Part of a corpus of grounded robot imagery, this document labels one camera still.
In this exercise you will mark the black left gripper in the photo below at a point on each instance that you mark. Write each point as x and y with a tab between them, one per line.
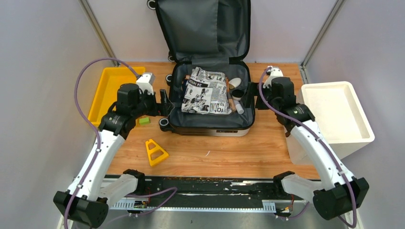
164	109

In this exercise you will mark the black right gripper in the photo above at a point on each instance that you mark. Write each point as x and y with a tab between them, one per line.
252	90

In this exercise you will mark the white drawer storage box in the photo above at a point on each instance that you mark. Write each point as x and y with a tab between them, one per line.
339	114

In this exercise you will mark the space astronaut hardshell suitcase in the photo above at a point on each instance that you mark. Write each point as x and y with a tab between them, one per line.
215	36

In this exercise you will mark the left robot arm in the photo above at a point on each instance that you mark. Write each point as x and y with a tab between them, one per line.
85	201

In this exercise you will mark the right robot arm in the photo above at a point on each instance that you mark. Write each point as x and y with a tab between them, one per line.
338	191

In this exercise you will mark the black round cosmetic jar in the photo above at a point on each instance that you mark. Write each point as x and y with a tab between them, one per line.
237	94

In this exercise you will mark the white tube bottle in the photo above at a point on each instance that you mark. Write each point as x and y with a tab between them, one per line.
239	107

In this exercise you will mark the small green block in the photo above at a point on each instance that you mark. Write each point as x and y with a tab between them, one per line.
144	121

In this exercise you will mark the white oval cosmetic case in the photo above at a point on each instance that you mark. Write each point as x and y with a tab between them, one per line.
234	83

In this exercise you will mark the newspaper print folded cloth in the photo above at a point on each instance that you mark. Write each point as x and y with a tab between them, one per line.
206	93

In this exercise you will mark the yellow triangular plastic stand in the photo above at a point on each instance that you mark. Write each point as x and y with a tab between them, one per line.
156	154

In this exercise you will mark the yellow plastic tray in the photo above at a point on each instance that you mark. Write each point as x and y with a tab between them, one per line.
106	93

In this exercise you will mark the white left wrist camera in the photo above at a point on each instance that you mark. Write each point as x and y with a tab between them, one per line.
145	82

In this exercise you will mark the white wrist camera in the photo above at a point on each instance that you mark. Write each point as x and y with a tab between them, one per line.
145	82
272	72

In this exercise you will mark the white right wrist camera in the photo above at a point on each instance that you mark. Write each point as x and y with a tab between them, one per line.
272	72

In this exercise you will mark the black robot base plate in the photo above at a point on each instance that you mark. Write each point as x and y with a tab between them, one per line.
212	192

